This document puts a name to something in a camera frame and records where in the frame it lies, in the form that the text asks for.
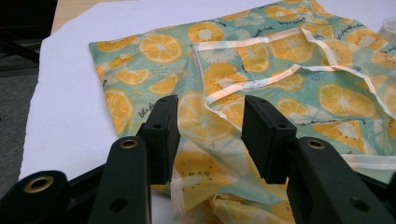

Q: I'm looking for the wooden table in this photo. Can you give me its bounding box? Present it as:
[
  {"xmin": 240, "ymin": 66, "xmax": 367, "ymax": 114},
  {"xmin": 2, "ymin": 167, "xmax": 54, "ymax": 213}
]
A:
[{"xmin": 50, "ymin": 0, "xmax": 134, "ymax": 34}]

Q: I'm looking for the white paper sheet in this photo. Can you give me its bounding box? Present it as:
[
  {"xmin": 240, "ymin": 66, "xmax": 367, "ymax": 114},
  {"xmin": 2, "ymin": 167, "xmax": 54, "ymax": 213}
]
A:
[{"xmin": 18, "ymin": 0, "xmax": 396, "ymax": 224}]

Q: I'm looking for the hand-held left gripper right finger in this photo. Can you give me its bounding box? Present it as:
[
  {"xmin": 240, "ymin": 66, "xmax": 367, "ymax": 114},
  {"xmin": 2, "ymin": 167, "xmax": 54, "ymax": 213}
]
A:
[{"xmin": 241, "ymin": 94, "xmax": 299, "ymax": 185}]

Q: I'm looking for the teal citrus print cloth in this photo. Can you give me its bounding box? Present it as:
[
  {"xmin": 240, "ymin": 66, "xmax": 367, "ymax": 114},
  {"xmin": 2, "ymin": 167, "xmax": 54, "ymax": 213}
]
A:
[{"xmin": 88, "ymin": 0, "xmax": 396, "ymax": 224}]

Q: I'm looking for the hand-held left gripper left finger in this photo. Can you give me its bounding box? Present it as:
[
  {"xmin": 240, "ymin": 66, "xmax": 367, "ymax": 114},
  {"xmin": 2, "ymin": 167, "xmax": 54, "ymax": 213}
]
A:
[{"xmin": 136, "ymin": 94, "xmax": 182, "ymax": 187}]

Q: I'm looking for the black metal stand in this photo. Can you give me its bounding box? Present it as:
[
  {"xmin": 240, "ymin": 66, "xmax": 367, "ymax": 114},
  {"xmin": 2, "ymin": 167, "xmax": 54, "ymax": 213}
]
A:
[{"xmin": 0, "ymin": 0, "xmax": 59, "ymax": 63}]

